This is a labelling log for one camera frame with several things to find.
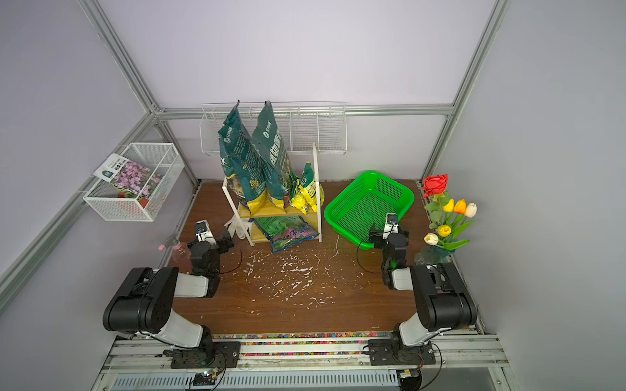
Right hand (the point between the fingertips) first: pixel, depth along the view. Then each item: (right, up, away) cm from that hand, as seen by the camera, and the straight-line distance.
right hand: (387, 222), depth 93 cm
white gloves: (-63, -2, +11) cm, 64 cm away
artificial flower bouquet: (+15, +3, -17) cm, 23 cm away
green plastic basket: (-4, +8, +19) cm, 21 cm away
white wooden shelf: (-52, -6, +4) cm, 52 cm away
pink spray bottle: (-76, -12, -6) cm, 77 cm away
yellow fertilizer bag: (-31, +12, -16) cm, 37 cm away
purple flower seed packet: (-84, +16, -20) cm, 88 cm away
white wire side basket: (-90, +7, -19) cm, 92 cm away
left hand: (-66, -3, -2) cm, 66 cm away
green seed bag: (-40, -4, -1) cm, 40 cm away
